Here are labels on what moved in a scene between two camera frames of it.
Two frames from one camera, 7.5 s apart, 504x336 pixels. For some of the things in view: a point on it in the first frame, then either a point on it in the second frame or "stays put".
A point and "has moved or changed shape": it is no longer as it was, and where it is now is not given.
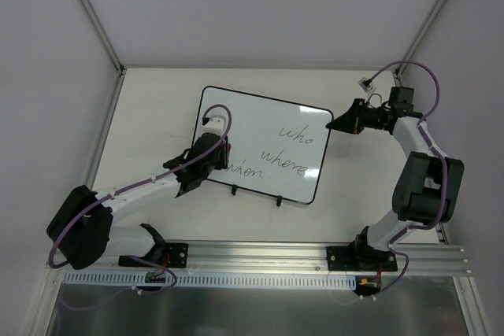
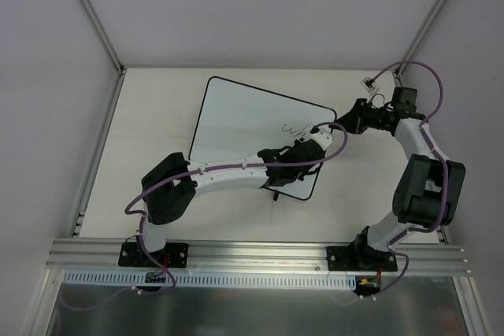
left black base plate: x=168 y=255 stays put
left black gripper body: x=225 y=153 -> x=298 y=172
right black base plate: x=366 y=258 stays put
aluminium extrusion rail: x=256 y=258 stays put
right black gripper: x=358 y=116 stays put
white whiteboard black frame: x=276 y=147 has moved or changed shape
